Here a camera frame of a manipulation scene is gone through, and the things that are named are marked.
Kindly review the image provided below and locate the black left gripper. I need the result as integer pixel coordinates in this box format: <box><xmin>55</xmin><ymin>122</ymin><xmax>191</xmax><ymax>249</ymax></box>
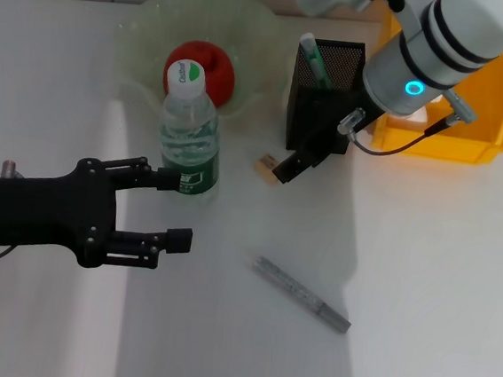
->
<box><xmin>0</xmin><ymin>142</ymin><xmax>200</xmax><ymax>279</ymax></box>

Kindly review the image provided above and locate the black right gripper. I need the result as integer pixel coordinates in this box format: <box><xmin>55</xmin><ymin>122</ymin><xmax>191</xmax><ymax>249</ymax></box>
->
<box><xmin>271</xmin><ymin>93</ymin><xmax>383</xmax><ymax>194</ymax></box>

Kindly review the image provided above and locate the small wooden pencil sharpener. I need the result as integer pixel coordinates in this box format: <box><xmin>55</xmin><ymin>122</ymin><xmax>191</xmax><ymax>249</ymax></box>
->
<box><xmin>251</xmin><ymin>152</ymin><xmax>283</xmax><ymax>186</ymax></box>

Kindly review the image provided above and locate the clear water bottle green label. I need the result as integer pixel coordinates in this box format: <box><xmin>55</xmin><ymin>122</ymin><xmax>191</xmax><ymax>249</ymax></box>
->
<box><xmin>152</xmin><ymin>58</ymin><xmax>231</xmax><ymax>200</ymax></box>

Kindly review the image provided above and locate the green pen with white clip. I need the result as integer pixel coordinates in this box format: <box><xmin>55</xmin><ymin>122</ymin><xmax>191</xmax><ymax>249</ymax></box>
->
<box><xmin>295</xmin><ymin>31</ymin><xmax>338</xmax><ymax>90</ymax></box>

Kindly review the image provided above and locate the black mesh pen holder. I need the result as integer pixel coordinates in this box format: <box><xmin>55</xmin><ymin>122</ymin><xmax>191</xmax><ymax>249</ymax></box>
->
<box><xmin>282</xmin><ymin>35</ymin><xmax>373</xmax><ymax>158</ymax></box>

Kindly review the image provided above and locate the red round fruit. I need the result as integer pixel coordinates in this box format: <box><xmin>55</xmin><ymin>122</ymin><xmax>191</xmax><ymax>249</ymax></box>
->
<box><xmin>160</xmin><ymin>37</ymin><xmax>240</xmax><ymax>110</ymax></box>

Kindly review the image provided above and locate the grey marker pen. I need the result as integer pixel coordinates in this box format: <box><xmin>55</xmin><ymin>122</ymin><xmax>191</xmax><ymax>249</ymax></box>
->
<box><xmin>242</xmin><ymin>254</ymin><xmax>358</xmax><ymax>336</ymax></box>

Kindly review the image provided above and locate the pale green glass fruit plate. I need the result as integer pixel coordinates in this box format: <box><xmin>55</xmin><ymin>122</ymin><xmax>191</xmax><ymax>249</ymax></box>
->
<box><xmin>109</xmin><ymin>0</ymin><xmax>298</xmax><ymax>126</ymax></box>

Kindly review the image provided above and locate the yellow plastic storage bin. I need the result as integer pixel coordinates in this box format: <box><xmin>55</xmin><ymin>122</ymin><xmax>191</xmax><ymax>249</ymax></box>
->
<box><xmin>368</xmin><ymin>4</ymin><xmax>503</xmax><ymax>168</ymax></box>

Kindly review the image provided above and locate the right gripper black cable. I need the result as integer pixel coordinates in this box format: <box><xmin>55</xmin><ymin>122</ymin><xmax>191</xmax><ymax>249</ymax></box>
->
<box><xmin>334</xmin><ymin>79</ymin><xmax>483</xmax><ymax>165</ymax></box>

